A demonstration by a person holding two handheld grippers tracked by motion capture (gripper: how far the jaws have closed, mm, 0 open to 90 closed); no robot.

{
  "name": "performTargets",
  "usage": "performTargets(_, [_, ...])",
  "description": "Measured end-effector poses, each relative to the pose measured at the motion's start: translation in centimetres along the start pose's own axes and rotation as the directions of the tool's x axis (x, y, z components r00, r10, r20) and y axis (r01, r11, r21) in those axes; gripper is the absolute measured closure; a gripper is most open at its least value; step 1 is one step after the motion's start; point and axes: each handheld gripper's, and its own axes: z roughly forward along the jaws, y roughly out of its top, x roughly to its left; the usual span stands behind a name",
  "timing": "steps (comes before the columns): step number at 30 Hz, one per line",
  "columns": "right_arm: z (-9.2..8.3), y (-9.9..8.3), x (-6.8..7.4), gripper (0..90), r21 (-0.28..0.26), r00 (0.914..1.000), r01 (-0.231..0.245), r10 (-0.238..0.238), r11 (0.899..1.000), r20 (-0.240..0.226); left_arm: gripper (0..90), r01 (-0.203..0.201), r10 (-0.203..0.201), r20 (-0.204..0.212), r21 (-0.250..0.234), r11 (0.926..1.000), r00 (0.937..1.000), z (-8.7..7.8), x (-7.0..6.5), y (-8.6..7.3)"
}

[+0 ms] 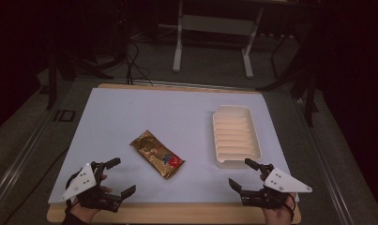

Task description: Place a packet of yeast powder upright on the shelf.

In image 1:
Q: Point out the person's right hand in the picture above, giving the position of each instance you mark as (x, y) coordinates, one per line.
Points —
(279, 216)

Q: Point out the white metal desk frame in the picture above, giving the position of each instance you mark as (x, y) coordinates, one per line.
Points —
(214, 25)

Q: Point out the metal floor rail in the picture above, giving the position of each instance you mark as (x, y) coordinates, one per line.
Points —
(19, 156)
(327, 162)

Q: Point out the person's left hand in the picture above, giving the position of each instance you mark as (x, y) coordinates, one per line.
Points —
(85, 213)

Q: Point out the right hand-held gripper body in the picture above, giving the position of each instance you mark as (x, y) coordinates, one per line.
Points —
(285, 183)

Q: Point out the cream ribbed plastic tray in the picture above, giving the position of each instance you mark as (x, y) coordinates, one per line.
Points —
(236, 136)

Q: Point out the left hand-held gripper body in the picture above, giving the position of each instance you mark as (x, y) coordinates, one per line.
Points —
(82, 182)

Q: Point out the black stand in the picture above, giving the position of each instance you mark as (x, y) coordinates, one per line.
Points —
(308, 93)
(52, 78)

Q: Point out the black floor bracket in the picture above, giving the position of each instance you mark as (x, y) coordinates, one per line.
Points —
(64, 115)

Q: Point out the gold foil snack packet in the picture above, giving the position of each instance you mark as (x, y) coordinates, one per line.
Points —
(157, 153)

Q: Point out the white table mat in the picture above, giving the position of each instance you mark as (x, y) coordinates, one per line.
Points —
(177, 115)

